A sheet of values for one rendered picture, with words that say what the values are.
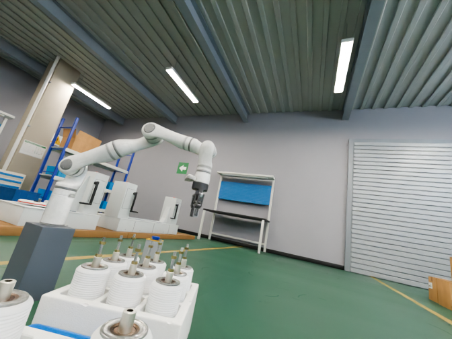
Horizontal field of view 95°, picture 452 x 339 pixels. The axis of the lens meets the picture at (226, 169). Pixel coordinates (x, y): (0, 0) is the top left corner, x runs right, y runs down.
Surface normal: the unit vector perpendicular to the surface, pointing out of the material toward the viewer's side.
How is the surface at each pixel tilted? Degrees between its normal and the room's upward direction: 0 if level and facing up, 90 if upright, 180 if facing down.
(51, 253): 90
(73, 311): 90
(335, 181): 90
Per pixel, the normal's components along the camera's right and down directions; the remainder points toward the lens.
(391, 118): -0.36, -0.31
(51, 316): 0.01, -0.25
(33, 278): 0.91, 0.07
